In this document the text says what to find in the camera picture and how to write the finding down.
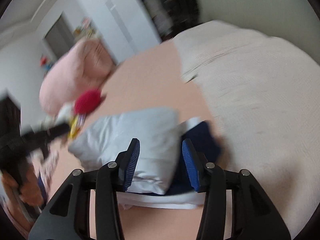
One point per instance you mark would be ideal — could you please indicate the folded white navy clothes stack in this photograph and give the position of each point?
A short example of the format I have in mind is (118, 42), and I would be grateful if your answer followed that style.
(185, 191)

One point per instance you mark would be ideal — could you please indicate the pink pillow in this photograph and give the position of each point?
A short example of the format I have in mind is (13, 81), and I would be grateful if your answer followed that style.
(86, 66)

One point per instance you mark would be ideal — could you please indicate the person's hand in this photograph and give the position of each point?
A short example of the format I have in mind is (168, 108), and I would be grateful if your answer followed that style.
(30, 192)

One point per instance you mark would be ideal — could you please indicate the cream knitted blanket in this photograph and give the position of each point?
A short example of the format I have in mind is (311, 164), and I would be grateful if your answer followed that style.
(263, 93)

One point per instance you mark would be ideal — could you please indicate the white t-shirt navy trim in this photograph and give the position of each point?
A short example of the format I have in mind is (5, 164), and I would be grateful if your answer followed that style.
(158, 132)

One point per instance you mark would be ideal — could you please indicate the red plush toy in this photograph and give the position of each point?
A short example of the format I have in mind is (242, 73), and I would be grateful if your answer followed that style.
(87, 102)

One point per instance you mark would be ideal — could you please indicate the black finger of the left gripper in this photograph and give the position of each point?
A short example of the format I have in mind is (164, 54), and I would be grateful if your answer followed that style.
(54, 132)

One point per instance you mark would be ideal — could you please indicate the yellow snack packet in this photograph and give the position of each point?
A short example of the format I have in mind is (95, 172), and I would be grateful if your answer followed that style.
(76, 124)

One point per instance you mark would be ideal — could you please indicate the cream bunny plush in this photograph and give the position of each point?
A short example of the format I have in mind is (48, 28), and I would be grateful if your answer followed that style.
(65, 115)

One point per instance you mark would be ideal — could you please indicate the white wardrobe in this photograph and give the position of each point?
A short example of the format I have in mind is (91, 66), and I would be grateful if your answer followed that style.
(125, 26)

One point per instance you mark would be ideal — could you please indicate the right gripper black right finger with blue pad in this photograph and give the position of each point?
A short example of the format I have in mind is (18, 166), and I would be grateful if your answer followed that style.
(254, 216)

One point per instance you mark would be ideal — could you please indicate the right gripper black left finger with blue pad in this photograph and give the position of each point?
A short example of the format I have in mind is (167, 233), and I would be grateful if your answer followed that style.
(66, 216)

